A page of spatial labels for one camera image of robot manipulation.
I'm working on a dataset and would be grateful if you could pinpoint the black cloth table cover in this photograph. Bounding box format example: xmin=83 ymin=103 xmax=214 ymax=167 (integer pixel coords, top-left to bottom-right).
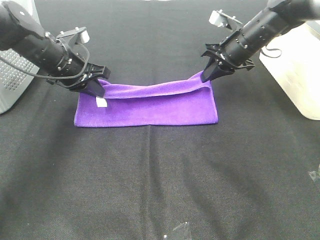
xmin=0 ymin=0 xmax=320 ymax=240

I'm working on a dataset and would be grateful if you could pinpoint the grey perforated laundry basket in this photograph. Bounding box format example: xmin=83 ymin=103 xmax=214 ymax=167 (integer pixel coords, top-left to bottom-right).
xmin=0 ymin=0 xmax=41 ymax=115

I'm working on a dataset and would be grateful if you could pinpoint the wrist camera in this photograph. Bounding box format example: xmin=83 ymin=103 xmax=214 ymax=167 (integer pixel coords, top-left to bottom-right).
xmin=208 ymin=9 xmax=244 ymax=31
xmin=56 ymin=27 xmax=90 ymax=46

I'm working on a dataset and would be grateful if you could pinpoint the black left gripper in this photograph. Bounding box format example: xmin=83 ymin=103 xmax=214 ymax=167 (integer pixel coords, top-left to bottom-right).
xmin=46 ymin=61 xmax=112 ymax=99

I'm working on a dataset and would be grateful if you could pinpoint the purple microfiber towel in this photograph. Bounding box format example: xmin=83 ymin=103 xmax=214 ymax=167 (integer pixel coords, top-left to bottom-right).
xmin=74 ymin=72 xmax=219 ymax=128

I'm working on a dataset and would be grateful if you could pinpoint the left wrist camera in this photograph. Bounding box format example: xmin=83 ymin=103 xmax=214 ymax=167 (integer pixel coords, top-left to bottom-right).
xmin=56 ymin=27 xmax=90 ymax=46

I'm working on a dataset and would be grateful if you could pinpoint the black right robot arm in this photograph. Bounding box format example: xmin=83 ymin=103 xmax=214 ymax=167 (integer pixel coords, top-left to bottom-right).
xmin=200 ymin=0 xmax=320 ymax=83

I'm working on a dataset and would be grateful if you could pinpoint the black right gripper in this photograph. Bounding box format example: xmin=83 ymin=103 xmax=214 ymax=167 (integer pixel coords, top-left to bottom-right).
xmin=200 ymin=43 xmax=255 ymax=82

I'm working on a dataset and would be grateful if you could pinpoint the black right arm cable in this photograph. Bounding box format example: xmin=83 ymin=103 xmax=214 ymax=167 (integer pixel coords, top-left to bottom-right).
xmin=259 ymin=42 xmax=283 ymax=59

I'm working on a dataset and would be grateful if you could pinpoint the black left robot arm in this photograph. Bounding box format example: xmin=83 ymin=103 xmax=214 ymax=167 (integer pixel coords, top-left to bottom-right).
xmin=0 ymin=0 xmax=111 ymax=98

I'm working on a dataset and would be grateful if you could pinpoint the clear tape strip front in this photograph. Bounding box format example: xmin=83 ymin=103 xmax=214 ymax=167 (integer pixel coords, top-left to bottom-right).
xmin=162 ymin=222 xmax=192 ymax=240

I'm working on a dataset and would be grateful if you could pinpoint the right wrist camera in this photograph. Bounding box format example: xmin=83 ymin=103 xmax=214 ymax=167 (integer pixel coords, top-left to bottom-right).
xmin=208 ymin=9 xmax=244 ymax=31

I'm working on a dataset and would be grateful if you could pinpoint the white storage box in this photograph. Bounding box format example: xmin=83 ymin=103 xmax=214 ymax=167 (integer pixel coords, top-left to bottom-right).
xmin=259 ymin=20 xmax=320 ymax=121

